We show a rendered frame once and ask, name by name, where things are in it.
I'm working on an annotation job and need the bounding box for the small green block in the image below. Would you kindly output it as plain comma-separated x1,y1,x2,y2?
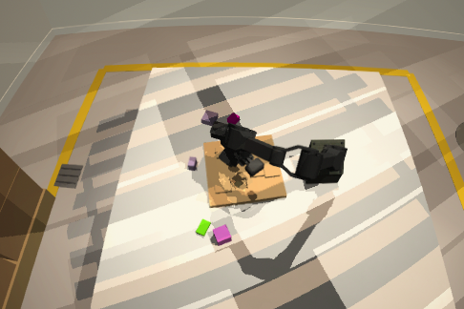
196,219,211,236

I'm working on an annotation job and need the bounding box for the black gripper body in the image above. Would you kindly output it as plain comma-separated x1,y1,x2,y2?
239,152,264,176

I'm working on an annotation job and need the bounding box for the pink cube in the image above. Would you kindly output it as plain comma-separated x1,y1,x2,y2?
213,224,232,246

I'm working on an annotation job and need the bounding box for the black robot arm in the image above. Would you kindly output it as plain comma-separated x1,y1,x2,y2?
210,121,348,181

